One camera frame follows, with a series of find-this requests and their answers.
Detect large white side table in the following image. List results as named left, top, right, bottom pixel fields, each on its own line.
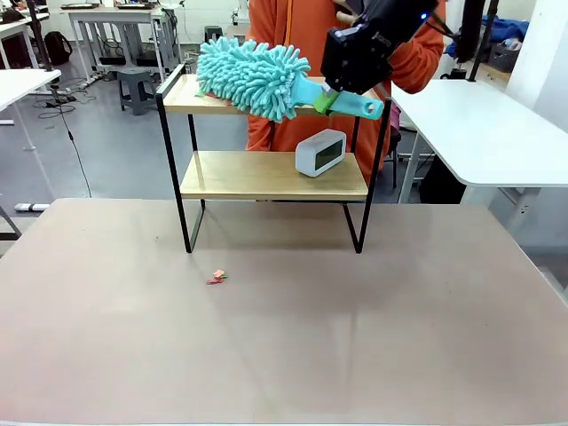
left=390, top=78, right=568, bottom=234

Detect blue cloth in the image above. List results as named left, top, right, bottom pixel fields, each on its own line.
left=443, top=15, right=530, bottom=59

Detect person's left forearm orange sleeve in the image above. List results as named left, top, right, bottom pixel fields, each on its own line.
left=389, top=24, right=446, bottom=95

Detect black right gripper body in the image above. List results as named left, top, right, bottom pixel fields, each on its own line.
left=319, top=0, right=438, bottom=96

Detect white desk grey legs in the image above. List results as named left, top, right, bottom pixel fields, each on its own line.
left=60, top=3, right=179, bottom=86

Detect small white side table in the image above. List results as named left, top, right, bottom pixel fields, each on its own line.
left=0, top=68, right=62, bottom=153

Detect white digital alarm clock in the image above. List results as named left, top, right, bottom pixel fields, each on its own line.
left=295, top=128, right=348, bottom=178

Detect person in orange jacket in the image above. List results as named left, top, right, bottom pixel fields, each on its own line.
left=245, top=0, right=446, bottom=185

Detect black stand pole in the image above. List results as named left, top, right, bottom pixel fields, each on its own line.
left=25, top=0, right=55, bottom=75

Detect grey storage crate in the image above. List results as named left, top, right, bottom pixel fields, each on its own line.
left=486, top=38, right=525, bottom=73

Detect teal chenille duster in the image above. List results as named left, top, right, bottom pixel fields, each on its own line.
left=194, top=36, right=385, bottom=124

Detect person's left hand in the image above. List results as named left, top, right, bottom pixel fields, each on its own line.
left=332, top=0, right=357, bottom=24

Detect black floor cable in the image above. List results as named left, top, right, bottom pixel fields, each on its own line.
left=37, top=86, right=93, bottom=199

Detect black backpack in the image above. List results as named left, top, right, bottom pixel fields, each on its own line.
left=43, top=30, right=73, bottom=67

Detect grey plastic stool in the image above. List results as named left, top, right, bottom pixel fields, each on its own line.
left=116, top=67, right=158, bottom=116

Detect black tripod pole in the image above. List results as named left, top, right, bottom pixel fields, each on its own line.
left=469, top=0, right=501, bottom=83

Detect black cable sleeve right arm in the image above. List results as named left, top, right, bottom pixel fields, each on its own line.
left=456, top=0, right=486, bottom=64

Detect two-tier wooden black-frame shelf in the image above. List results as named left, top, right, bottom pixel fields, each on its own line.
left=155, top=63, right=394, bottom=255

